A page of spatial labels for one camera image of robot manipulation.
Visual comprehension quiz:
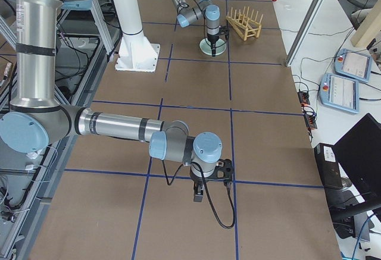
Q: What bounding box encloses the light green plate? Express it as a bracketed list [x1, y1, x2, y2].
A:
[199, 37, 226, 57]

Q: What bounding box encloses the aluminium side frame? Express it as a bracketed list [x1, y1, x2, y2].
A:
[0, 0, 114, 260]

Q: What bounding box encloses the far teach pendant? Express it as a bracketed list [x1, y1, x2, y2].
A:
[334, 48, 371, 83]

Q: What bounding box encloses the black laptop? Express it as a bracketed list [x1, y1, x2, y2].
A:
[314, 112, 381, 195]

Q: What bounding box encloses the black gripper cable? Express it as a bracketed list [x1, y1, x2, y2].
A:
[161, 158, 236, 230]

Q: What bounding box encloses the teach pendant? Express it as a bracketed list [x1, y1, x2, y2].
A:
[319, 73, 360, 114]
[334, 48, 371, 83]

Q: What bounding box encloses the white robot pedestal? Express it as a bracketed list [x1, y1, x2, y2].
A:
[113, 0, 160, 73]

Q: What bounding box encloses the aluminium frame post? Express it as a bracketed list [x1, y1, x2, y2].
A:
[285, 0, 324, 67]

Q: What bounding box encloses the wooden plate rack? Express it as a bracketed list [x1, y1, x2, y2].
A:
[226, 6, 264, 41]

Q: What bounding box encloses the near teach pendant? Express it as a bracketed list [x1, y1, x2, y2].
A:
[319, 73, 360, 114]

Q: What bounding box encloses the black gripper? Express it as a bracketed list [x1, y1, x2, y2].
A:
[207, 33, 219, 57]
[190, 173, 204, 203]

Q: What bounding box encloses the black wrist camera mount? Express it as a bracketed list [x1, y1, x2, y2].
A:
[215, 159, 234, 182]

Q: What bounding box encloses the brown paper table cover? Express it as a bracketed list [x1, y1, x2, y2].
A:
[29, 0, 341, 259]

